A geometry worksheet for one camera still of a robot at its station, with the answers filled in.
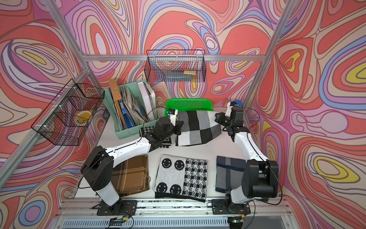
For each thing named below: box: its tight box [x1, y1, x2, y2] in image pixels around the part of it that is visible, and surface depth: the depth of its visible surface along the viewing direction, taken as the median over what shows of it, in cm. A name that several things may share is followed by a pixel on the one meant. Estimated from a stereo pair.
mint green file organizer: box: [103, 79, 160, 140], surface depth 99 cm
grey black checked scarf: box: [175, 110, 223, 146], surface depth 88 cm
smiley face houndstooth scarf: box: [152, 154, 209, 203], surface depth 81 cm
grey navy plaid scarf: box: [215, 155, 246, 194], surface depth 85 cm
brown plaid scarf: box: [111, 154, 151, 198], surface depth 82 cm
